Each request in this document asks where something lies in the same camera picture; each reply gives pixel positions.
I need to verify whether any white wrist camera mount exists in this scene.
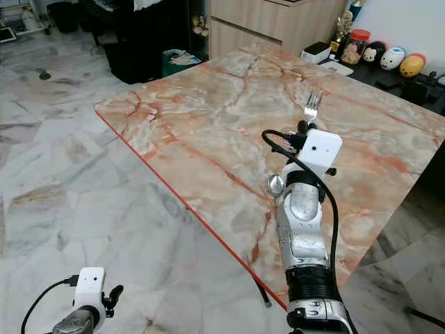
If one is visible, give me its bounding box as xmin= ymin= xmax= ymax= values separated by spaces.
xmin=282 ymin=129 xmax=343 ymax=183
xmin=76 ymin=267 xmax=107 ymax=311

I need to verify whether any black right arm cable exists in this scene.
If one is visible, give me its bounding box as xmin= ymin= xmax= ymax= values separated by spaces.
xmin=262 ymin=129 xmax=341 ymax=273

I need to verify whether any light wooden cabinet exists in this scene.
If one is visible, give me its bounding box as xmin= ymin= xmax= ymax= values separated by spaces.
xmin=209 ymin=0 xmax=353 ymax=62

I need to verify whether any black and white plush toy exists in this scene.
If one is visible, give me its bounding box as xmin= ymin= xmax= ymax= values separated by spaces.
xmin=365 ymin=40 xmax=389 ymax=67

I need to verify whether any yellow and red plush toy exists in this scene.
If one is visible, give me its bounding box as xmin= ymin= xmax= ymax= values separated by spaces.
xmin=399 ymin=53 xmax=428 ymax=79

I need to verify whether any white and black box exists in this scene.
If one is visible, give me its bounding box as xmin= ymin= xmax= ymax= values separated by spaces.
xmin=300 ymin=42 xmax=332 ymax=65

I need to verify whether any green bag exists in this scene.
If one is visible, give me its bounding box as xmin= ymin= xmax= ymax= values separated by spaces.
xmin=161 ymin=49 xmax=203 ymax=78

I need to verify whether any metal wire rack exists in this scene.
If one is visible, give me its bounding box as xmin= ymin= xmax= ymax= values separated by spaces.
xmin=0 ymin=0 xmax=51 ymax=45

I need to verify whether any white and blue plush toy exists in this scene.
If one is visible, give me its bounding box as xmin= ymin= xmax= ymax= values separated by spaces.
xmin=380 ymin=47 xmax=406 ymax=72

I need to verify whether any red lidded snack jar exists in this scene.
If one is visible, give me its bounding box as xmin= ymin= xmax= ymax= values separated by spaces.
xmin=347 ymin=29 xmax=373 ymax=67

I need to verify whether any gold trophy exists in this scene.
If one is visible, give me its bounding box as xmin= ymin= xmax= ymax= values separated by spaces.
xmin=333 ymin=12 xmax=355 ymax=54

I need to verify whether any black waste bin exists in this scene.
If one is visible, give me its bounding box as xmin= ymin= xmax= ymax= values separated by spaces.
xmin=44 ymin=1 xmax=78 ymax=34

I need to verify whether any black side bench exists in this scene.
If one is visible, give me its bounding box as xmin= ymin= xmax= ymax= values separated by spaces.
xmin=346 ymin=61 xmax=445 ymax=118

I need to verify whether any silver metal fork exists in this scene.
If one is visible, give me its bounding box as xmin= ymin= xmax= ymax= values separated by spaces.
xmin=304 ymin=90 xmax=323 ymax=123

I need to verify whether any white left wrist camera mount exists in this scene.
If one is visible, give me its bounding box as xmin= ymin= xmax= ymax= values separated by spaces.
xmin=76 ymin=267 xmax=107 ymax=311

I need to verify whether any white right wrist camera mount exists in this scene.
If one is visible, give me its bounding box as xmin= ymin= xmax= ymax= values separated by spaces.
xmin=282 ymin=129 xmax=343 ymax=183

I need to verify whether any black sofa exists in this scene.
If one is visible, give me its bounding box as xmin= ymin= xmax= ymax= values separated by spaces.
xmin=78 ymin=0 xmax=211 ymax=85

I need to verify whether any silver metal spoon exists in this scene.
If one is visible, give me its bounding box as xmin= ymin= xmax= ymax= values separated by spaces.
xmin=268 ymin=174 xmax=286 ymax=197

